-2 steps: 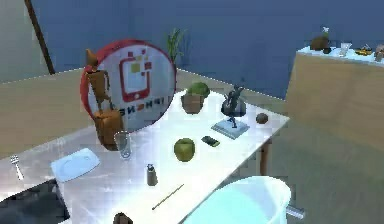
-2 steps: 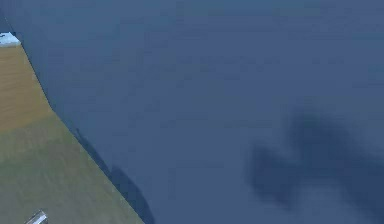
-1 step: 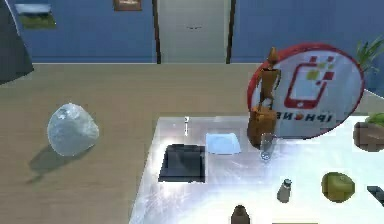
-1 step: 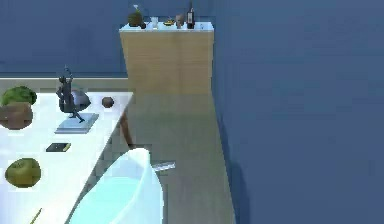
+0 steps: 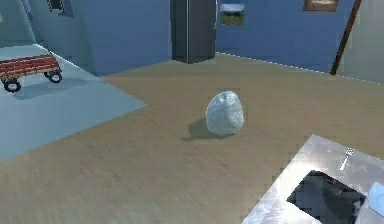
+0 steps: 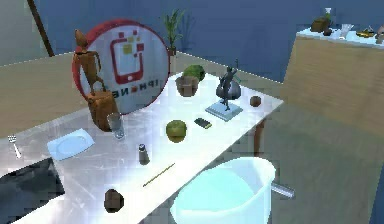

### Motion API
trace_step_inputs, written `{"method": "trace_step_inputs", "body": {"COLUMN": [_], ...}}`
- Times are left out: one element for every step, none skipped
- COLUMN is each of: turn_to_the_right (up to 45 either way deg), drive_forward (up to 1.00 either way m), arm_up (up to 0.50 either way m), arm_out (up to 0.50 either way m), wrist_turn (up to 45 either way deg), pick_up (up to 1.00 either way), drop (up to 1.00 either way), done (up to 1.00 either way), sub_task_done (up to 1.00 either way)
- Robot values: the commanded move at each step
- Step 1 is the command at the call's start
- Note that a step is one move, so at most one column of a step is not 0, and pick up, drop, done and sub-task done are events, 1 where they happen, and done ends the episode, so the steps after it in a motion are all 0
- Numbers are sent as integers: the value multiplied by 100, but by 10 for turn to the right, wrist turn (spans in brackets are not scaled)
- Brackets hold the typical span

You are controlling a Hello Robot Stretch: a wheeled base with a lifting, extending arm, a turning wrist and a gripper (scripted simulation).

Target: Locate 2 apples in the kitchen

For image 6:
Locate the black mobile phone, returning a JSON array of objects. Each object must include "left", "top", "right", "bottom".
[{"left": 193, "top": 117, "right": 213, "bottom": 130}]

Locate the green apple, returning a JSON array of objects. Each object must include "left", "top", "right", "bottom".
[{"left": 165, "top": 119, "right": 188, "bottom": 144}]

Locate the green plant in brown pot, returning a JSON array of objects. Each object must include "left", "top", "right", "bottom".
[{"left": 175, "top": 64, "right": 207, "bottom": 98}]

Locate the white glossy table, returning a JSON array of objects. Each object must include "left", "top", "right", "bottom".
[{"left": 0, "top": 71, "right": 285, "bottom": 224}]

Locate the dark dancer statue on base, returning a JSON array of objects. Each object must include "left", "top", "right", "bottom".
[{"left": 204, "top": 59, "right": 244, "bottom": 123}]

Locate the grey pepper shaker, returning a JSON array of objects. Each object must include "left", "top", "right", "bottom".
[{"left": 137, "top": 143, "right": 151, "bottom": 166}]

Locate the thin brown pencil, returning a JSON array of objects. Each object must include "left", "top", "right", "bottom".
[{"left": 142, "top": 162, "right": 176, "bottom": 188}]

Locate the round red-rimmed phone sign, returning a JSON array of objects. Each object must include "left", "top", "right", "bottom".
[{"left": 71, "top": 19, "right": 171, "bottom": 116}]

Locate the clear drinking glass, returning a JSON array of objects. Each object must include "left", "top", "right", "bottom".
[{"left": 106, "top": 112, "right": 126, "bottom": 140}]

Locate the tall green house plant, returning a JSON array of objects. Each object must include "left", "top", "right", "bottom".
[{"left": 162, "top": 8, "right": 186, "bottom": 57}]

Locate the brown wooden figure statue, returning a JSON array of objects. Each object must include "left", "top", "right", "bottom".
[{"left": 72, "top": 29, "right": 120, "bottom": 133}]

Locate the dark brown round lump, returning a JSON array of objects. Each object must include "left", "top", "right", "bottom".
[{"left": 103, "top": 188, "right": 125, "bottom": 214}]

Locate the pale blue square plate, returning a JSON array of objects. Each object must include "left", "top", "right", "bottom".
[{"left": 46, "top": 128, "right": 96, "bottom": 162}]

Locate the tan wooden counter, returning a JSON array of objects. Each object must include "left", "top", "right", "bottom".
[{"left": 280, "top": 26, "right": 384, "bottom": 138}]

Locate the clear glass vase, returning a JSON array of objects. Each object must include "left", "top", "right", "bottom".
[{"left": 339, "top": 23, "right": 355, "bottom": 41}]

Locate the silver fork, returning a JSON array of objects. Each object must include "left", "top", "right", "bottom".
[{"left": 7, "top": 134, "right": 23, "bottom": 160}]

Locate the black laptop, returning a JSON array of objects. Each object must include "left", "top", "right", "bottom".
[{"left": 0, "top": 157, "right": 66, "bottom": 217}]

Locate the yellow dark bowl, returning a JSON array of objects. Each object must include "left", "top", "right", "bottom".
[{"left": 355, "top": 27, "right": 376, "bottom": 39}]

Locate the dark brown wall post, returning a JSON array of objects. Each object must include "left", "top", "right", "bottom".
[{"left": 27, "top": 0, "right": 56, "bottom": 58}]

